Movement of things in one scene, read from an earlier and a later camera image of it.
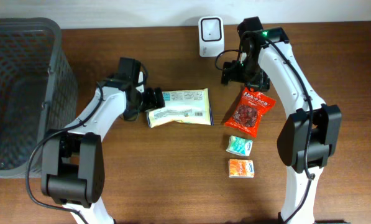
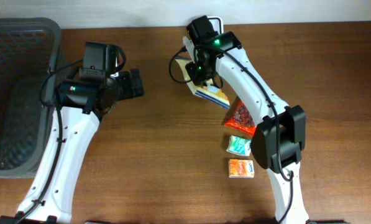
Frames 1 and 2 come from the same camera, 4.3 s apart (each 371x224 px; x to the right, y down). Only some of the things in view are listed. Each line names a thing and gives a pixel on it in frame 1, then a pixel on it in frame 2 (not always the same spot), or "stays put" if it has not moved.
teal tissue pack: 239,145 stays put
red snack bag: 246,115 stays put
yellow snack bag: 187,106 to 209,91
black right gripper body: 232,72 to 193,72
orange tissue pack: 240,168 stays put
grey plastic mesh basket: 32,89 stays put
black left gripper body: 150,99 to 135,83
